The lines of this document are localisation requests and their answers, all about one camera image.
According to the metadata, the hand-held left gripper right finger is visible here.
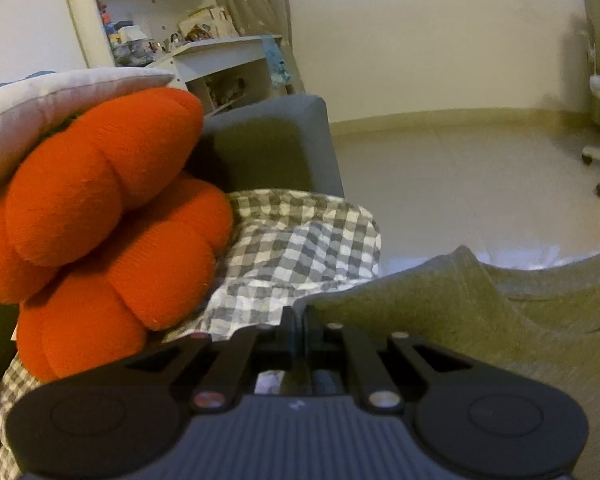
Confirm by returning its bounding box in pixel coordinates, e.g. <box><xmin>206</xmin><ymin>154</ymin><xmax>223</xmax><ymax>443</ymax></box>
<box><xmin>305</xmin><ymin>305</ymin><xmax>463</xmax><ymax>413</ymax></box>

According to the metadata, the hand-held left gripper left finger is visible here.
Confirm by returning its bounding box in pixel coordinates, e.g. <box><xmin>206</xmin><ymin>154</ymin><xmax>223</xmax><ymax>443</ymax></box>
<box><xmin>122</xmin><ymin>306</ymin><xmax>297</xmax><ymax>415</ymax></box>

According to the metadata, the grey t-shirt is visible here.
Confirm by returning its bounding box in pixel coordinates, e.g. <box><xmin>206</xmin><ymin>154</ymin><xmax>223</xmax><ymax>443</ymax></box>
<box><xmin>292</xmin><ymin>245</ymin><xmax>600</xmax><ymax>480</ymax></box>

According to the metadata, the grey white checkered blanket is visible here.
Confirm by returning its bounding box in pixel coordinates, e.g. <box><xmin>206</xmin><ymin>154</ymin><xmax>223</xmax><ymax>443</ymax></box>
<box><xmin>0</xmin><ymin>189</ymin><xmax>383</xmax><ymax>480</ymax></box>

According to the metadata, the orange flower cushion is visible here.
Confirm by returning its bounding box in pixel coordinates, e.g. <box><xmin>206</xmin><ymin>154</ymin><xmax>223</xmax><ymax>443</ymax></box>
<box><xmin>0</xmin><ymin>87</ymin><xmax>204</xmax><ymax>306</ymax></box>
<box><xmin>16</xmin><ymin>172</ymin><xmax>235</xmax><ymax>383</ymax></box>

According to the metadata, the grey sofa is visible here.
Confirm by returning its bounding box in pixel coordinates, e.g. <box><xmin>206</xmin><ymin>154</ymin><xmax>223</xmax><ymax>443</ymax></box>
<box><xmin>0</xmin><ymin>94</ymin><xmax>346</xmax><ymax>376</ymax></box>

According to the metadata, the blue printed picture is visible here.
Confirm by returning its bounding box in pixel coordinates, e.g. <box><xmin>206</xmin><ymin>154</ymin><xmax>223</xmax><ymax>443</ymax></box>
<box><xmin>262</xmin><ymin>37</ymin><xmax>293</xmax><ymax>88</ymax></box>

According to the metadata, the small white desk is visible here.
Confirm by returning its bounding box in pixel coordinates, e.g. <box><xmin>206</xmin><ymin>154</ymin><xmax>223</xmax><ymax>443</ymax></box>
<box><xmin>150</xmin><ymin>35</ymin><xmax>293</xmax><ymax>113</ymax></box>

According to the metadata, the pile of papers and books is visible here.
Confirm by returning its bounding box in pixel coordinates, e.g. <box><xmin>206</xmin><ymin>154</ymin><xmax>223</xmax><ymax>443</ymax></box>
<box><xmin>177</xmin><ymin>5</ymin><xmax>241</xmax><ymax>43</ymax></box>

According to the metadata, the patterned beige curtain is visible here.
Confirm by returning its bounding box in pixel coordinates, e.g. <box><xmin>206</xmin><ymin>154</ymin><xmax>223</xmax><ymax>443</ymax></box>
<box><xmin>210</xmin><ymin>0</ymin><xmax>306</xmax><ymax>96</ymax></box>

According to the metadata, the shelf clutter of toys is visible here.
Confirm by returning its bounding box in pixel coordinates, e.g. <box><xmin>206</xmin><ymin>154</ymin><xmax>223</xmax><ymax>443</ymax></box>
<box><xmin>100</xmin><ymin>0</ymin><xmax>181</xmax><ymax>58</ymax></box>

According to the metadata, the white pillow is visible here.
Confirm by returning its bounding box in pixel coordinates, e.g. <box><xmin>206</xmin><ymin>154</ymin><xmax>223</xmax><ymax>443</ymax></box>
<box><xmin>0</xmin><ymin>67</ymin><xmax>176</xmax><ymax>221</ymax></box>

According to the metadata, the white bookshelf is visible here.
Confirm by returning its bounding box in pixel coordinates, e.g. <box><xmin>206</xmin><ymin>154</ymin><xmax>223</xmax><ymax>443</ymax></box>
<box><xmin>57</xmin><ymin>0</ymin><xmax>218</xmax><ymax>68</ymax></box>

